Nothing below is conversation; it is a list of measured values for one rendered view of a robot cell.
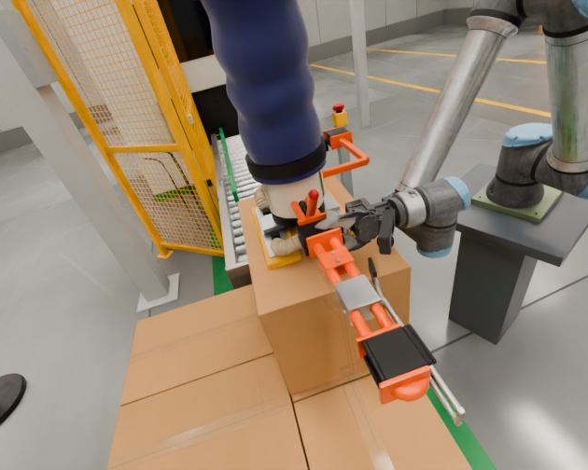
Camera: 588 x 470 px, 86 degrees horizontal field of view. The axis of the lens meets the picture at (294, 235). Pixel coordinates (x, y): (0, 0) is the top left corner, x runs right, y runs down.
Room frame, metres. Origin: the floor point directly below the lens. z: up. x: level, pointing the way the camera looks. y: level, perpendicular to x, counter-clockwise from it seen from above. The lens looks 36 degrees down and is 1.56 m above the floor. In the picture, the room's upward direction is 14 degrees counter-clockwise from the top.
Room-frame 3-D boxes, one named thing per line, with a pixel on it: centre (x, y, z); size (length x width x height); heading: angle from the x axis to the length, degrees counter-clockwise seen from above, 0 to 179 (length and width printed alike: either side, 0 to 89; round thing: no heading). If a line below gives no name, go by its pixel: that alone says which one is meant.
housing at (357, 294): (0.38, -0.09, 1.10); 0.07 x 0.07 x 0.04; 7
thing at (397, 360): (0.25, -0.09, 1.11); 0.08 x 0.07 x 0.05; 7
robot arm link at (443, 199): (0.63, -0.37, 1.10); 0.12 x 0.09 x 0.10; 96
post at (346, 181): (1.83, -0.42, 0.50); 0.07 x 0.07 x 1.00; 6
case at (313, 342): (0.83, -0.04, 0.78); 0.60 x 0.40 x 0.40; 5
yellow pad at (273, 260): (0.84, 0.06, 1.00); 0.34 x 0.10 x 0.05; 7
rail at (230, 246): (2.34, 0.46, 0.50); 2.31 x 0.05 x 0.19; 6
